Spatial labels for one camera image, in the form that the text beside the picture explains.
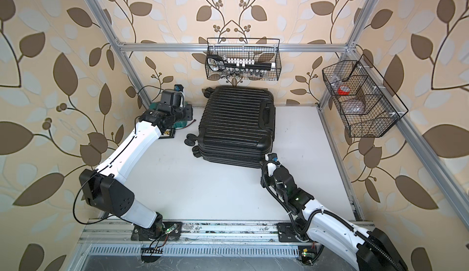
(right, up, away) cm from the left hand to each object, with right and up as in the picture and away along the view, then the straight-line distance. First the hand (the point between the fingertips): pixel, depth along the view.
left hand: (185, 106), depth 81 cm
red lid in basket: (+71, +7, 0) cm, 72 cm away
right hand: (+35, -28, +2) cm, 45 cm away
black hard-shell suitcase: (+23, -9, +2) cm, 25 cm away
